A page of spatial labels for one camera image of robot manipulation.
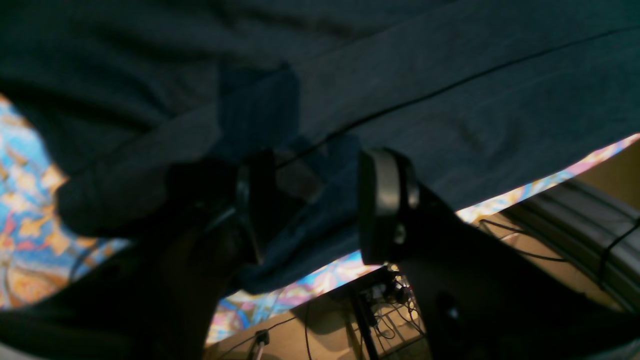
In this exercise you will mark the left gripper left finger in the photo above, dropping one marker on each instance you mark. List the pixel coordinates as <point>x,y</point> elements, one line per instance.
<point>254,194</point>

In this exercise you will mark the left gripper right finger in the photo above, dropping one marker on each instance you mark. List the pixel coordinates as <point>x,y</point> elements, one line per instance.
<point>388,191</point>

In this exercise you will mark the black t-shirt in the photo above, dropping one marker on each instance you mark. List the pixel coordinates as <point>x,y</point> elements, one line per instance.
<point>139,101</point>

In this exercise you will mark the patterned tablecloth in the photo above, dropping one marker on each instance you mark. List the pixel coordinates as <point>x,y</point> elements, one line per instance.
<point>37,253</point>

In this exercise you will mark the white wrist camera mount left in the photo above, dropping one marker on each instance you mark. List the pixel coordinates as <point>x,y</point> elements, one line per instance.
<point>156,299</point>

